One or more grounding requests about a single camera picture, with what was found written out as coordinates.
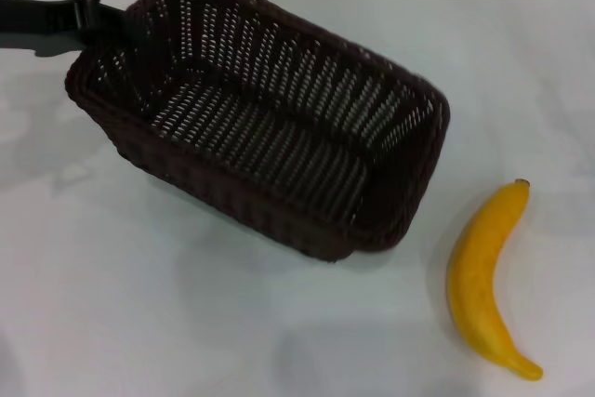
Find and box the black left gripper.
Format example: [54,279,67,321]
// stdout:
[0,0,146,51]

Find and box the dark brown woven basket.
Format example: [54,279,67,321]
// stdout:
[64,0,451,264]

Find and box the yellow banana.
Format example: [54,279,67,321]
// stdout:
[446,178,545,381]

